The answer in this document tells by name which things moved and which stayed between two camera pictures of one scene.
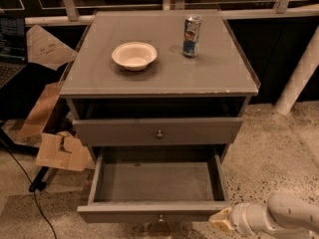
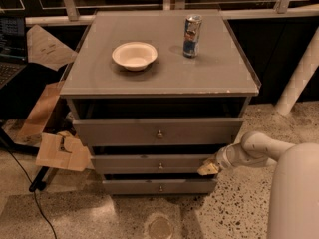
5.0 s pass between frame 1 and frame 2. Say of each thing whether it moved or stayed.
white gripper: moved
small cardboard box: stayed
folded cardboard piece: stayed
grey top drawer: stayed
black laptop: stayed
